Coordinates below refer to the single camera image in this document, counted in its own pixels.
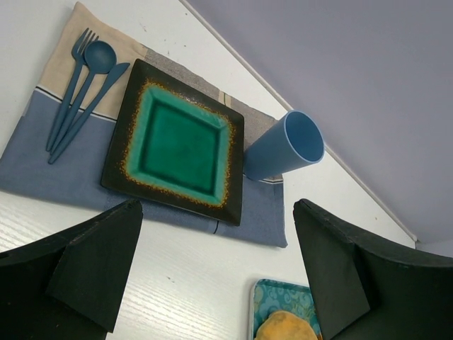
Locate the blue plastic fork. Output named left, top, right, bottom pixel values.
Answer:
left=45, top=28, right=99, bottom=152

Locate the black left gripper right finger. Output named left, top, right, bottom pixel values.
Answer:
left=293, top=199, right=452, bottom=339

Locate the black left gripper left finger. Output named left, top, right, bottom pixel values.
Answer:
left=1, top=200, right=143, bottom=339

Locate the teal floral tray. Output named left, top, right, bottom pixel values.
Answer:
left=248, top=278, right=323, bottom=339

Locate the blue plastic spoon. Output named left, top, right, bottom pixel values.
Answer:
left=50, top=40, right=117, bottom=153

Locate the blue beige placemat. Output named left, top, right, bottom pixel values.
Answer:
left=0, top=1, right=288, bottom=249

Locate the blue plastic cup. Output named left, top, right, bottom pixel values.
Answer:
left=243, top=110, right=325, bottom=181

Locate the pale sugared bagel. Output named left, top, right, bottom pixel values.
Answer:
left=255, top=310, right=320, bottom=340

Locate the green black square plate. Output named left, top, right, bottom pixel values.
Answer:
left=101, top=60, right=245, bottom=226

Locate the blue plastic knife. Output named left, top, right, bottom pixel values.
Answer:
left=48, top=62, right=130, bottom=164

